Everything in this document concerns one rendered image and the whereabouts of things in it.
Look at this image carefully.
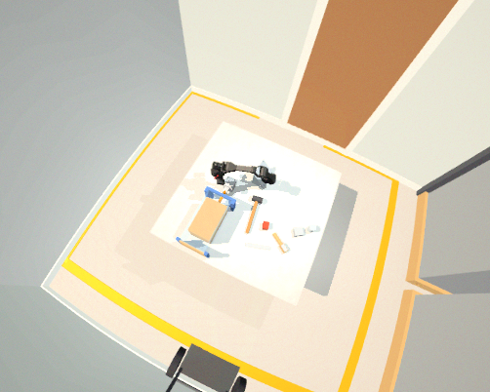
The hammer with grey head and wooden handle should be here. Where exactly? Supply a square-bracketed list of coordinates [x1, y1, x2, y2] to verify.
[245, 195, 264, 234]

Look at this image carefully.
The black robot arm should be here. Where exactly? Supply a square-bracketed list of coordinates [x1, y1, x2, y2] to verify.
[210, 161, 276, 184]

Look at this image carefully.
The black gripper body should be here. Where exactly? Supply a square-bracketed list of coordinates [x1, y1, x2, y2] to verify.
[217, 170, 226, 185]

